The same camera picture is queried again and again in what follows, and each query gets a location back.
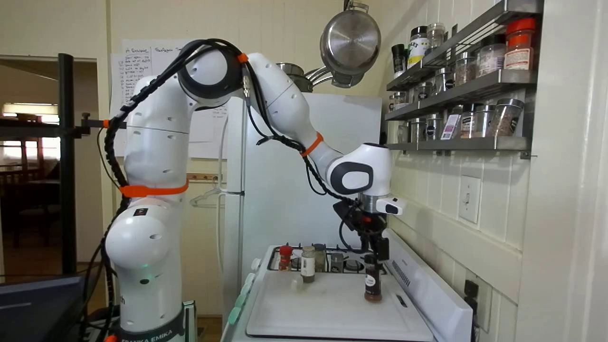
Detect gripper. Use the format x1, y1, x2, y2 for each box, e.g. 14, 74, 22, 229
354, 214, 391, 262

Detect dark spice bottle black lid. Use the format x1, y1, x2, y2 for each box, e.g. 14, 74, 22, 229
363, 254, 383, 304

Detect glass spice bottle dark lid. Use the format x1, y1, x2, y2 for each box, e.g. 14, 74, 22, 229
313, 244, 328, 273

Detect spice bottle white label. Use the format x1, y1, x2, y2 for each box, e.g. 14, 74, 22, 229
300, 246, 317, 284

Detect white stove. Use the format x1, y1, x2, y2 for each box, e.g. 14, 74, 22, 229
220, 228, 475, 342

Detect white cutting board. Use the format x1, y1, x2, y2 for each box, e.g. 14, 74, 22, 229
246, 271, 436, 342

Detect red lid spice bottle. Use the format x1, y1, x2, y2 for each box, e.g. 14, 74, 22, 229
278, 245, 294, 272

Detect white refrigerator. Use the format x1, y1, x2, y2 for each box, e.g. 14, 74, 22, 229
221, 92, 383, 329

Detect row of glass spice jars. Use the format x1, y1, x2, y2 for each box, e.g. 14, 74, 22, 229
398, 104, 496, 143

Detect row of small spice jars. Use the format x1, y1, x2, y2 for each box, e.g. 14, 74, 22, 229
389, 81, 435, 112

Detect glass spice jar silver lid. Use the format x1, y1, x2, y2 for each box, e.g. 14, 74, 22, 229
435, 67, 456, 94
455, 51, 478, 86

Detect tilted glass spice jar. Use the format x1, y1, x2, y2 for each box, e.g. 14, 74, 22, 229
487, 98, 525, 138

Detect bunch of hanging steel pans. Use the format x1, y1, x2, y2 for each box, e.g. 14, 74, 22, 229
275, 62, 334, 93

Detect metal spice rack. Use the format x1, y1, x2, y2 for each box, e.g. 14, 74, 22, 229
384, 0, 545, 160

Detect black pepper grinder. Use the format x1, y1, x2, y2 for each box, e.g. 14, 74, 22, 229
391, 44, 407, 79

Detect yellow label spice jar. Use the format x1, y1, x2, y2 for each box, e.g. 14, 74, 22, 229
407, 26, 430, 69

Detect hanging steel pot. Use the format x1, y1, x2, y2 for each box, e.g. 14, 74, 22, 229
320, 0, 382, 89

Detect clear glass jar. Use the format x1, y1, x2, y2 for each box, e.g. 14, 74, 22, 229
427, 22, 446, 50

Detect clear spice jar black lid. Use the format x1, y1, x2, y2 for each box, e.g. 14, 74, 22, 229
477, 35, 507, 78

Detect large red lid spice jar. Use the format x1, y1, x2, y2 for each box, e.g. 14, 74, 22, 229
503, 18, 537, 71

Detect paper sheets with handwriting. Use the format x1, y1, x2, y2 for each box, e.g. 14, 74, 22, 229
109, 38, 229, 160

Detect stand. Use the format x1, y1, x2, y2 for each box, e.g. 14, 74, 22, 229
0, 53, 127, 276

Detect dark monitor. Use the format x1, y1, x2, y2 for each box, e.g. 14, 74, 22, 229
0, 275, 87, 342

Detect dark wooden dining table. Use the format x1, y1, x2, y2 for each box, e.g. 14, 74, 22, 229
0, 161, 61, 248

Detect window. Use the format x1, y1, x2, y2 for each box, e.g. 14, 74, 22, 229
0, 102, 61, 167

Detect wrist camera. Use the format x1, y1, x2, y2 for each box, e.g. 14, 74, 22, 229
333, 200, 361, 233

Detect white light switch plate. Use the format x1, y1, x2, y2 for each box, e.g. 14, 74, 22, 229
458, 175, 482, 225

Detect wire clothes hanger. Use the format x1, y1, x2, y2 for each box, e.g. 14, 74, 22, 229
190, 187, 225, 209

